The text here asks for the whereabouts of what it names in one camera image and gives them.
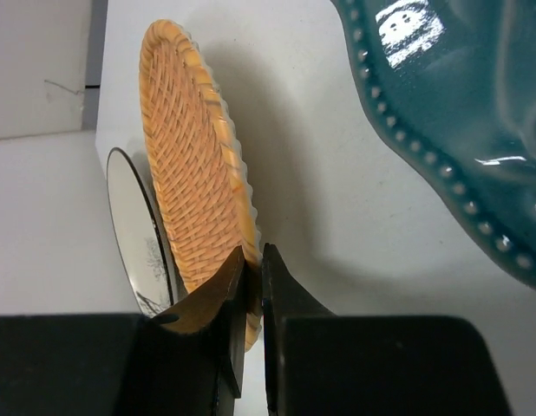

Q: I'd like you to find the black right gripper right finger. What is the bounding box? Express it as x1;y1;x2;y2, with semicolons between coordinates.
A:
261;244;511;415

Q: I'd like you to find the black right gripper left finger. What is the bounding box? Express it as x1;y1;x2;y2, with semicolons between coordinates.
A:
137;248;246;415

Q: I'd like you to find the orange woven wicker plate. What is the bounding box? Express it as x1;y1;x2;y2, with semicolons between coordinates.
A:
139;18;262;350

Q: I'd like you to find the dark teal scalloped plate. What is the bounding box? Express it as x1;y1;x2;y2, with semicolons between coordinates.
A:
335;1;536;290

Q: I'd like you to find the cream plate with tree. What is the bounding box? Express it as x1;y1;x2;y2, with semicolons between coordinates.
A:
107;147;179;318

